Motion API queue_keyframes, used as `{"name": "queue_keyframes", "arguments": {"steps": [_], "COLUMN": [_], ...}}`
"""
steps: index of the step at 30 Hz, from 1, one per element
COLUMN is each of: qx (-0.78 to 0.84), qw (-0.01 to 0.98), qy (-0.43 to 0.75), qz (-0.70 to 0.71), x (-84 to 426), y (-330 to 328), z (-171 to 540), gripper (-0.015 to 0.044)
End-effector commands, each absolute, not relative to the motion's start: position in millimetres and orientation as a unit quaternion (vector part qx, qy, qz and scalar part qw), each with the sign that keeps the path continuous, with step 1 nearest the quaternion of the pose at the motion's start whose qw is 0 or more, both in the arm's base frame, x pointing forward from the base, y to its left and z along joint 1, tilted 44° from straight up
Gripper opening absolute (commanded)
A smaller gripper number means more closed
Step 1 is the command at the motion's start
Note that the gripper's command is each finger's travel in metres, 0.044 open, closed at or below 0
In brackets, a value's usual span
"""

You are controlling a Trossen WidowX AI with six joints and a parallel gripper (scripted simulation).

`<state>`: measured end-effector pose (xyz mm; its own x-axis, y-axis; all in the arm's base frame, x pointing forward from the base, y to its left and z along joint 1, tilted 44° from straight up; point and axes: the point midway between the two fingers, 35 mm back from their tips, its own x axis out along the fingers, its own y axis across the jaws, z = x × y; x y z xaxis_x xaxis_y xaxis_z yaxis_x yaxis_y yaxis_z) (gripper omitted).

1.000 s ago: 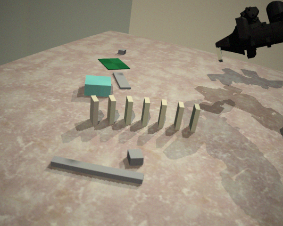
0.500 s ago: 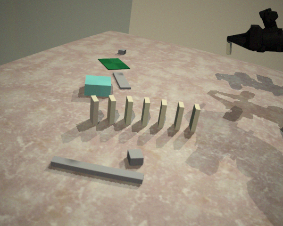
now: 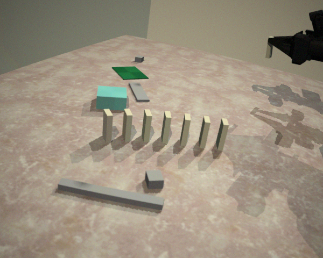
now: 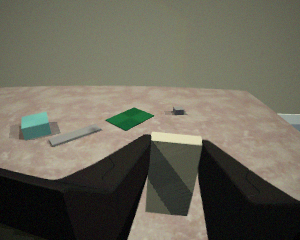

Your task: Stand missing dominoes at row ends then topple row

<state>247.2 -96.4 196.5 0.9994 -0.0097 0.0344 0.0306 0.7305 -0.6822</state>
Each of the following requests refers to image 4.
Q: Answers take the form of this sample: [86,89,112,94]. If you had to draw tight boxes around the light teal block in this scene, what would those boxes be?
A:
[22,111,51,140]

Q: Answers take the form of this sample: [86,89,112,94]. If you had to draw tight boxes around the green flat tile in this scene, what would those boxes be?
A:
[105,108,154,131]

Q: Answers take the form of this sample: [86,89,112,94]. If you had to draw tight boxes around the beige domino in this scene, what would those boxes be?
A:
[145,132,202,216]

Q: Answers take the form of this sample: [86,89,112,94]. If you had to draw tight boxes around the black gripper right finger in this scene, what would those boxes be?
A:
[198,140,300,240]

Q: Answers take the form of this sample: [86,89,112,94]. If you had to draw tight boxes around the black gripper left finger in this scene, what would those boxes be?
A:
[0,135,151,240]

